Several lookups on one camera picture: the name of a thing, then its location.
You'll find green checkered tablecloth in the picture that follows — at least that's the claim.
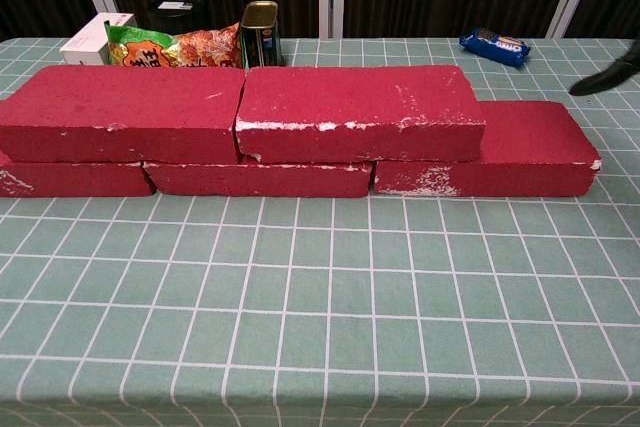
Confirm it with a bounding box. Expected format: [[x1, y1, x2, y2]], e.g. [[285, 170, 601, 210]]
[[0, 36, 640, 427]]

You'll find black cylindrical canister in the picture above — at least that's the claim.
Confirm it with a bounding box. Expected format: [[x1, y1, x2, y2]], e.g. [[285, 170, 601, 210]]
[[146, 0, 206, 37]]

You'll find red foam brick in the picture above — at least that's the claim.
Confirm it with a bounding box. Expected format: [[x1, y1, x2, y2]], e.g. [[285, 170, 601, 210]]
[[371, 99, 604, 198], [142, 155, 376, 199], [0, 149, 158, 199], [0, 64, 248, 166], [234, 64, 488, 165]]

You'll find white cardboard box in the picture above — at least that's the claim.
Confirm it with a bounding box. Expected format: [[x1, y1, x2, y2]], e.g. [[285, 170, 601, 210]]
[[59, 11, 139, 67]]

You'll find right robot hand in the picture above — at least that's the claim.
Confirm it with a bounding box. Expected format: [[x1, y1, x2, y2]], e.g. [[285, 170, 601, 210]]
[[529, 0, 640, 97]]

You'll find gold-lidded dark tin can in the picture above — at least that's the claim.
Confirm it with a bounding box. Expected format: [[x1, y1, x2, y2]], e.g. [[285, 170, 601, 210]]
[[239, 0, 285, 70]]

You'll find blue cookie packet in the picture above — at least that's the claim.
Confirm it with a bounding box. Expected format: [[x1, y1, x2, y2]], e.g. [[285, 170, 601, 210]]
[[458, 27, 533, 70]]

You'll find green orange snack bag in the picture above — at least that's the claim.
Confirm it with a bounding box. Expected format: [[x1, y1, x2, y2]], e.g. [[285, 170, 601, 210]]
[[103, 20, 247, 70]]

